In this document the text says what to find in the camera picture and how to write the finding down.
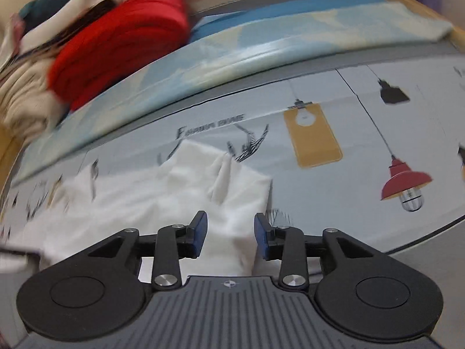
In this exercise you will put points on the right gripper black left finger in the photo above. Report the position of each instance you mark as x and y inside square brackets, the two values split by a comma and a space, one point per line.
[106, 286]

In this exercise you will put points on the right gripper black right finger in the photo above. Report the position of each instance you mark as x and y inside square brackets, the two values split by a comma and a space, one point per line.
[359, 290]

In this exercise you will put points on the white long-sleeve shirt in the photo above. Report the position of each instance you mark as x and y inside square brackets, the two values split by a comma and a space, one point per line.
[86, 209]

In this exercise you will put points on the dark clothes pile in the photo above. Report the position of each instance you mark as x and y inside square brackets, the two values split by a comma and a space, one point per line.
[39, 21]

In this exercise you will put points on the grey printed bed sheet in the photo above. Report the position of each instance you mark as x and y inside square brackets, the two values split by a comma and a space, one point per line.
[369, 142]

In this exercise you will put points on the beige folded blanket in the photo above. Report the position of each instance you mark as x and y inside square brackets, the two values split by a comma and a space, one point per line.
[28, 106]

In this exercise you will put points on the red folded blanket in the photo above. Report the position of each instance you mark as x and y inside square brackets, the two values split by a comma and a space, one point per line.
[121, 42]

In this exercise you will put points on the light blue patterned quilt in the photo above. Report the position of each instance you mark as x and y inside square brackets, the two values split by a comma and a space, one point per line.
[226, 56]

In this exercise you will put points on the wooden bed frame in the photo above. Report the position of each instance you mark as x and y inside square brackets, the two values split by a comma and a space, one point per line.
[455, 37]

